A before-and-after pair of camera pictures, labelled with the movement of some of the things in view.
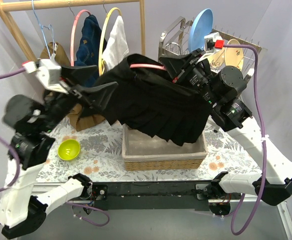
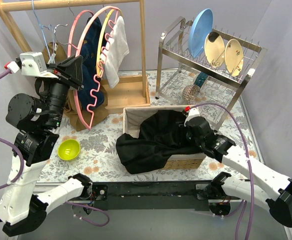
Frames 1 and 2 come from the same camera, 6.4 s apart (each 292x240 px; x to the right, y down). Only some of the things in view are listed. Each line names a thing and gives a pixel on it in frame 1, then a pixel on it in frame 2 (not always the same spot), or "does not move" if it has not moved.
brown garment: (78, 119) does not move
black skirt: (148, 97) to (162, 135)
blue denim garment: (88, 51) does not move
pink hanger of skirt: (147, 65) to (88, 23)
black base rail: (165, 195) does not move
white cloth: (117, 46) does not move
